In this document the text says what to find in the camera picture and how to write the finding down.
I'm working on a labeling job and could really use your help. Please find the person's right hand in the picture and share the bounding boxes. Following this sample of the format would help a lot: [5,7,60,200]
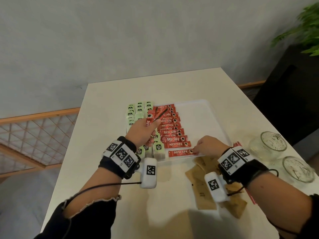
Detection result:
[192,135,231,159]

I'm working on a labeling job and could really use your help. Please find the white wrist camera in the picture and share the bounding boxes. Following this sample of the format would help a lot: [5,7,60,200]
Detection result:
[204,171,230,203]
[139,157,158,189]

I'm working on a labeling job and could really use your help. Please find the red Nescafe coffee sticks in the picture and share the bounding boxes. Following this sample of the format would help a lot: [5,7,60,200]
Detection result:
[152,104,192,149]

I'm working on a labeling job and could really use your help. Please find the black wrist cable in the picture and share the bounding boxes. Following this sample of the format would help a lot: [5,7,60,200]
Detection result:
[227,168,299,236]
[61,181,142,239]

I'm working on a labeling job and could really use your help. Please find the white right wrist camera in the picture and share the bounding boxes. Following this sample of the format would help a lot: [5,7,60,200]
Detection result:
[204,171,230,203]

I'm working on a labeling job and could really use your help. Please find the clear glass jar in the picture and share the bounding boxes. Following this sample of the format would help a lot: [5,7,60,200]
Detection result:
[282,156,316,184]
[249,131,287,162]

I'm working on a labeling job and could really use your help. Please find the wooden wall rail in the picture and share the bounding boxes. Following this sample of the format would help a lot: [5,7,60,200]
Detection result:
[237,80,266,89]

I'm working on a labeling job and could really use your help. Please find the pile of brown sugar packets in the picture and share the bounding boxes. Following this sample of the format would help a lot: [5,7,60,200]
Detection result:
[185,156,248,219]

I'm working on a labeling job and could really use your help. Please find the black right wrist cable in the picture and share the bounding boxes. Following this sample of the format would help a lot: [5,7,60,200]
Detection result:
[227,168,299,236]

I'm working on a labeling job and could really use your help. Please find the green hanging plant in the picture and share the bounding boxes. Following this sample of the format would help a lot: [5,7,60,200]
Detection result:
[270,2,319,57]

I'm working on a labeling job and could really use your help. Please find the person's right forearm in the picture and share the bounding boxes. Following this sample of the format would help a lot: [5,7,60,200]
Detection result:
[247,171,313,233]

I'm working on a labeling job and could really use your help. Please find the rows of laid tea bags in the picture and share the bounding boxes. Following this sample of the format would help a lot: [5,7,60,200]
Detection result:
[125,101,166,161]

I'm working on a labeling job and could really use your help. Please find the black left wristband marker tags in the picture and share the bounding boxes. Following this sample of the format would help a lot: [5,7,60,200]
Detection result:
[98,136,142,180]

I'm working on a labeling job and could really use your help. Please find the red stirrer sticks bundle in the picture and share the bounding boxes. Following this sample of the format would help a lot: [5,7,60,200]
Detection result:
[233,141,257,205]

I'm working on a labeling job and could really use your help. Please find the wooden lattice screen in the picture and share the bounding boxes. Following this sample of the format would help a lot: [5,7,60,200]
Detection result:
[0,108,81,178]

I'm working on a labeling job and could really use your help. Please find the person's left forearm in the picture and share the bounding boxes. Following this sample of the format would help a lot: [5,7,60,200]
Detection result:
[62,168,123,218]

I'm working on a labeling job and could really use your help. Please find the person's left hand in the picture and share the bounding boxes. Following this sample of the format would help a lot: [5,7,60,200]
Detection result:
[125,118,162,150]

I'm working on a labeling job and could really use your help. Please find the black furniture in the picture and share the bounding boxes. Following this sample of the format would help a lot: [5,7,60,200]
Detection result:
[252,44,319,147]

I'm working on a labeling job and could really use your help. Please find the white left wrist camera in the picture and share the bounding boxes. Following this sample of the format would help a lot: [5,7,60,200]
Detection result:
[139,157,158,189]

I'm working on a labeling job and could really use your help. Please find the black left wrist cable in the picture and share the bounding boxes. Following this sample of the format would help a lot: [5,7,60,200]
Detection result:
[61,181,142,239]

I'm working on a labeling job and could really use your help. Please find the white tray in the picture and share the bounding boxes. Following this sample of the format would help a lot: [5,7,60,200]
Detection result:
[124,99,232,163]

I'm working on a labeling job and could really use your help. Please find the person's black top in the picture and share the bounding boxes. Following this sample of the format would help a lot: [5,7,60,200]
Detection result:
[34,194,319,239]

